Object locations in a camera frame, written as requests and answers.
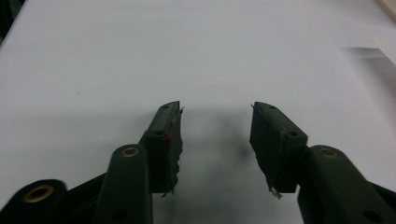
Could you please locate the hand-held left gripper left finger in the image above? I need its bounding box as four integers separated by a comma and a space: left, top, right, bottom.
92, 100, 185, 224

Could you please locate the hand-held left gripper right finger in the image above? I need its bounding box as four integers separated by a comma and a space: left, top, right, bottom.
248, 101, 396, 224

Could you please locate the white flat board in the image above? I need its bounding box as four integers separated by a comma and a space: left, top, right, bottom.
344, 0, 396, 68

